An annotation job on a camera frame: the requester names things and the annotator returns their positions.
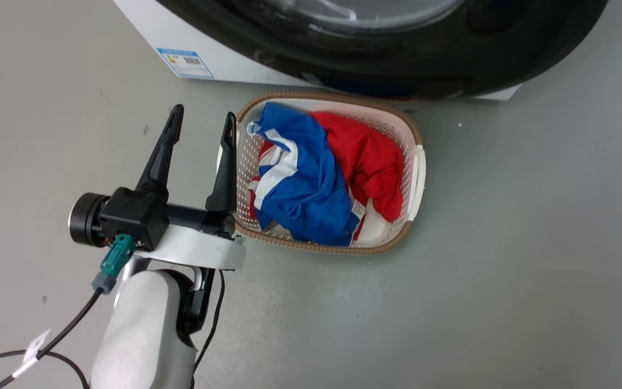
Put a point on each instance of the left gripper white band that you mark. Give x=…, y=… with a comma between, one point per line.
x=203, y=248

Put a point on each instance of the white washing machine body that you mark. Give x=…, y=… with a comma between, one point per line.
x=224, y=48

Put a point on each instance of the white washing machine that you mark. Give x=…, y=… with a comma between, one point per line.
x=505, y=48

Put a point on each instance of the white perforated laundry basket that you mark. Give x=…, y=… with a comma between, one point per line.
x=246, y=162

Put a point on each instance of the blue white energy label sticker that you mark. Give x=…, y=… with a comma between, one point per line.
x=186, y=63

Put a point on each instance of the blue garment with white stripes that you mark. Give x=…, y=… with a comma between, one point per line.
x=311, y=189

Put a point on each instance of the red garment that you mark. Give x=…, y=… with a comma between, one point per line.
x=367, y=156

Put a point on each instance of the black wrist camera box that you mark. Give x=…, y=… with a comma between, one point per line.
x=133, y=213

